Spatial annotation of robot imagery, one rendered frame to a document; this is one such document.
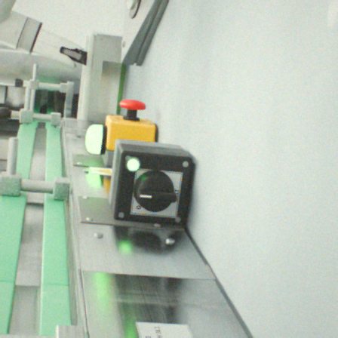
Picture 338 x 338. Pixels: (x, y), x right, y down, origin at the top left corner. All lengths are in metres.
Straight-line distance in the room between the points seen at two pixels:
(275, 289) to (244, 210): 0.11
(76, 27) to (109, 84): 3.56
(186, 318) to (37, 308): 0.13
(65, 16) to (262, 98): 4.55
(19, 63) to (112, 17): 2.80
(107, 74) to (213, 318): 1.04
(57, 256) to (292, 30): 0.33
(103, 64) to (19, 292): 0.97
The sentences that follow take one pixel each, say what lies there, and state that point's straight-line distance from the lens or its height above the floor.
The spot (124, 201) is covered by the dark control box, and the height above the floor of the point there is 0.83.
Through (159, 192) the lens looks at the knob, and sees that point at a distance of 0.77.
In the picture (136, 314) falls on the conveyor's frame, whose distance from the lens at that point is 0.57.
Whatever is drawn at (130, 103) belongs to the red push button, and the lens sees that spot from 1.09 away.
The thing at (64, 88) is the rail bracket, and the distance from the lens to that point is 2.17.
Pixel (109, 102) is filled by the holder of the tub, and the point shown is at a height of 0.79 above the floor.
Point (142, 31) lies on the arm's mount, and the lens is 1.25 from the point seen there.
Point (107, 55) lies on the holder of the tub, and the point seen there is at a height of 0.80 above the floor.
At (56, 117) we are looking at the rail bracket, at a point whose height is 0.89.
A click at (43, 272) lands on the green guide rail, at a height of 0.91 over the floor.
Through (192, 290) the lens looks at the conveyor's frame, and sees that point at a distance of 0.64.
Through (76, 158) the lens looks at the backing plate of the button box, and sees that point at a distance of 1.13.
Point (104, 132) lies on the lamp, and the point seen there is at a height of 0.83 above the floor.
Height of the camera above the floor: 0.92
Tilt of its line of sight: 10 degrees down
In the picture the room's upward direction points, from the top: 85 degrees counter-clockwise
